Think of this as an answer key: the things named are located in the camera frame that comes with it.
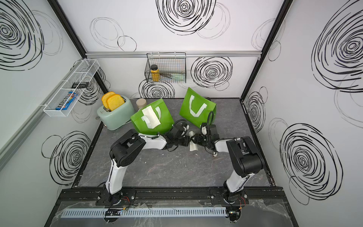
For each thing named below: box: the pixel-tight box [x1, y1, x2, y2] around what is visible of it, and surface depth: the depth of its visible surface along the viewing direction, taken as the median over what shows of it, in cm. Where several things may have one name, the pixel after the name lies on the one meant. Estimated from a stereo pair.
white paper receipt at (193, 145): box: [188, 130, 199, 152], surface depth 93 cm
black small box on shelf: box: [70, 81, 90, 89], surface depth 80 cm
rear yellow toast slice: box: [101, 91, 116, 111], surface depth 93 cm
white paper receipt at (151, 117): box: [141, 105, 161, 130], surface depth 90 cm
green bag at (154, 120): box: [130, 98, 175, 136], surface depth 91 cm
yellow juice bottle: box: [150, 64, 160, 82], surface depth 87 cm
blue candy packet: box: [55, 91, 79, 111], surface depth 72 cm
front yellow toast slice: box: [106, 94, 125, 112], surface depth 95 cm
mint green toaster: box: [96, 95, 136, 131], surface depth 96 cm
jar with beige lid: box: [136, 98, 147, 110], surface depth 112 cm
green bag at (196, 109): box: [179, 87, 217, 129], surface depth 95 cm
